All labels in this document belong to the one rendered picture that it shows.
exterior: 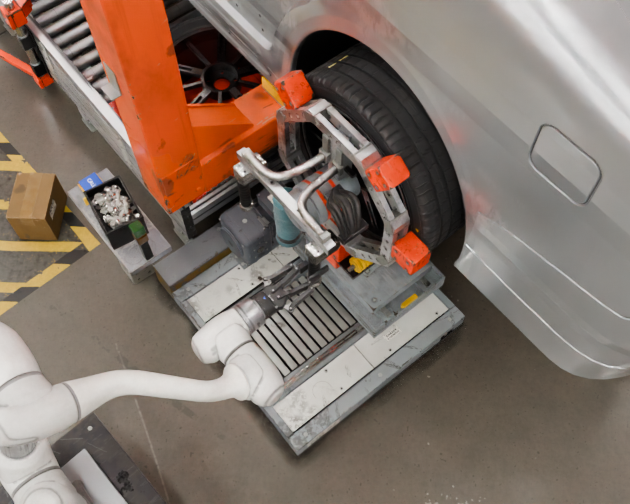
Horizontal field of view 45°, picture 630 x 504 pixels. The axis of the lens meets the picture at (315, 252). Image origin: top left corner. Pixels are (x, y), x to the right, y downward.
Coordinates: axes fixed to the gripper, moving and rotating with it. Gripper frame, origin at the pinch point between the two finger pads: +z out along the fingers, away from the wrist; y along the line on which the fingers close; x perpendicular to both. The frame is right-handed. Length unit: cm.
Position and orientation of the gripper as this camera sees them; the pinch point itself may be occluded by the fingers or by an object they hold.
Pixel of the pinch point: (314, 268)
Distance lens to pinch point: 222.0
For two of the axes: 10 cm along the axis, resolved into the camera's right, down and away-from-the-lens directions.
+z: 7.8, -5.5, 3.0
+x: 0.0, -4.8, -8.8
